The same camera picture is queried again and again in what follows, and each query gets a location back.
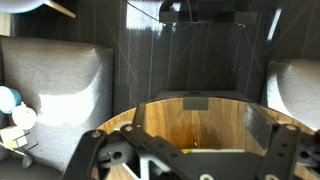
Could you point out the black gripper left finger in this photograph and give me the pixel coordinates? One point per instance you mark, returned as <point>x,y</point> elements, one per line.
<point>143,138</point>

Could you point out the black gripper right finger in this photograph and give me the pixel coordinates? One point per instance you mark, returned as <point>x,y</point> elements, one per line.
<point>283,143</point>

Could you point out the grey fabric armchair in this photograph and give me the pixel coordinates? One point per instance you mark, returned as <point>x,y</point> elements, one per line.
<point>56,83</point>
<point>295,86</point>

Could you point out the black tape patch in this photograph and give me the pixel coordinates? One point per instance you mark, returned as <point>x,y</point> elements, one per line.
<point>195,103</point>

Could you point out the white round ball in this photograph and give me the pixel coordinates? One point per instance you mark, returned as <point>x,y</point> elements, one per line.
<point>24,116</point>

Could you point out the beige small box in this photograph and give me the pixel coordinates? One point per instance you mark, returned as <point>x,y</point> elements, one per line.
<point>11,136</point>

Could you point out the light blue cup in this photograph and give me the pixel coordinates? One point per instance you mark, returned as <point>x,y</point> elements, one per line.
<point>8,99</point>

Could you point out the light wooden leg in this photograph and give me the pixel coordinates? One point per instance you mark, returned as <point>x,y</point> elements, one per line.
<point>61,8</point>

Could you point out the white round lamp shade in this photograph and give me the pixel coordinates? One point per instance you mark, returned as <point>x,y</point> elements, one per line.
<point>16,5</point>

